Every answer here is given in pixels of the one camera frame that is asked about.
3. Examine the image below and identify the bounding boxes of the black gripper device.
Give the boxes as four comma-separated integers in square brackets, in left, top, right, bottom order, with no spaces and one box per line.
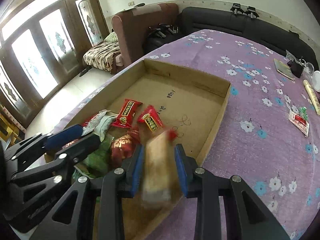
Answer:
[245,6,259,18]
[230,3,245,14]

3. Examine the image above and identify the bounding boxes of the brown armchair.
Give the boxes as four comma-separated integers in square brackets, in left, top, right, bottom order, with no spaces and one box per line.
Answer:
[111,3,179,68]

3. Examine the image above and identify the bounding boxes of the yellow wooden furniture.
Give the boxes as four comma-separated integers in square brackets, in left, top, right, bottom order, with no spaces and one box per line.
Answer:
[0,105,25,143]

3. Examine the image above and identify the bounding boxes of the dark red gold-print snack packet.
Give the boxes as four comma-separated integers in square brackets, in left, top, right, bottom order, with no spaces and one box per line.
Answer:
[111,127,140,168]

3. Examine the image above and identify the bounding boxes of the patterned brown blanket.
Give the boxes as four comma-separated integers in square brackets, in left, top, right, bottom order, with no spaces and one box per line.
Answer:
[82,31,122,75]

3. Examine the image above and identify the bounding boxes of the black sofa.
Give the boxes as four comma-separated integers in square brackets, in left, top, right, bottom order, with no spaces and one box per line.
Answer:
[142,6,319,67]

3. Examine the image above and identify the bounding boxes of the clear green-edged pastry packet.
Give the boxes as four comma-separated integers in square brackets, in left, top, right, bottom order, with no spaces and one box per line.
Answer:
[81,109,118,142]

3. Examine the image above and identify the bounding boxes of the cream tube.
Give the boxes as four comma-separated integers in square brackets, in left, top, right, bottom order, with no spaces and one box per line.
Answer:
[303,79,320,116]

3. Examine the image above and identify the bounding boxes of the clear wafer snack packet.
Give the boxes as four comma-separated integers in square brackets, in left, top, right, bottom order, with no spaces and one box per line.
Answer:
[140,126,179,209]

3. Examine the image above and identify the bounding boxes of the clear plastic cup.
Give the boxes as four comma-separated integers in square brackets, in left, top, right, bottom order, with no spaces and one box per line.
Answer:
[304,62,316,77]

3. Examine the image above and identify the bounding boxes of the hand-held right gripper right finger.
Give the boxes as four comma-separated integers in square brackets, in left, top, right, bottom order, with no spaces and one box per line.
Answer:
[174,144,290,240]

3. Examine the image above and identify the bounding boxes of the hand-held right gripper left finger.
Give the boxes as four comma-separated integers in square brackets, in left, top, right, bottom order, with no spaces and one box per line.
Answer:
[30,144,146,240]

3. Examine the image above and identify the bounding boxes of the white jar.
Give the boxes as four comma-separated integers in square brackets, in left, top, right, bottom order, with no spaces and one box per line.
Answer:
[312,70,320,92]

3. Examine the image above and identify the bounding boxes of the large green snack packet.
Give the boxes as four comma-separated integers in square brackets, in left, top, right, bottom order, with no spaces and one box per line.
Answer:
[82,135,114,178]

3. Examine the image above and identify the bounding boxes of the shallow cardboard box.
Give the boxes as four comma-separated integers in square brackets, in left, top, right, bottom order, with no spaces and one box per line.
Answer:
[42,58,232,240]

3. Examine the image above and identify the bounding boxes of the small red snack packet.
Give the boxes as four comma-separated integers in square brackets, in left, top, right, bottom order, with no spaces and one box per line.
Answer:
[137,105,164,133]
[111,98,143,128]

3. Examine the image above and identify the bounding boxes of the black devices on seat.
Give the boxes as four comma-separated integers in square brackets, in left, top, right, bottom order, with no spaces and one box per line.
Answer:
[149,24,178,38]

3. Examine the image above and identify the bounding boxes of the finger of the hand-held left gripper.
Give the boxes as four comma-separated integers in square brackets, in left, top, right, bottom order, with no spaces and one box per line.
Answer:
[11,132,101,180]
[5,124,84,165]

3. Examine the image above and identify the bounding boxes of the wooden glass door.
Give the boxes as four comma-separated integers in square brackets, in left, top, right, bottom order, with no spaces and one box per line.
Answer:
[0,0,104,130]

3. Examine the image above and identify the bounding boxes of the purple floral tablecloth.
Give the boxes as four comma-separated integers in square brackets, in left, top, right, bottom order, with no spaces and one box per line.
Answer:
[50,29,320,240]

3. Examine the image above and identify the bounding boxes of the olive notebook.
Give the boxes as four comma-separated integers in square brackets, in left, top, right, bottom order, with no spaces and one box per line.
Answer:
[274,58,295,81]

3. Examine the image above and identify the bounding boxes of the white and red sachet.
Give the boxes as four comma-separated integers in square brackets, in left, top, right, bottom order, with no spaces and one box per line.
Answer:
[288,108,310,137]

